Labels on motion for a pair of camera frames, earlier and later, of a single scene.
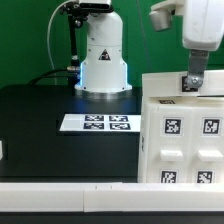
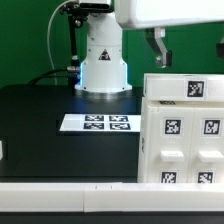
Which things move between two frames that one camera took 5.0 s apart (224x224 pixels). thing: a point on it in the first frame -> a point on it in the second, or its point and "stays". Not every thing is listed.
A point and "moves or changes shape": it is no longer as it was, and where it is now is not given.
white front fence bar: [111, 197] stays
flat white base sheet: [101, 123] stays
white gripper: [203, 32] -> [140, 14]
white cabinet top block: [174, 84] moves or changes shape
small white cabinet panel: [170, 144] stays
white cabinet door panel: [208, 144] stays
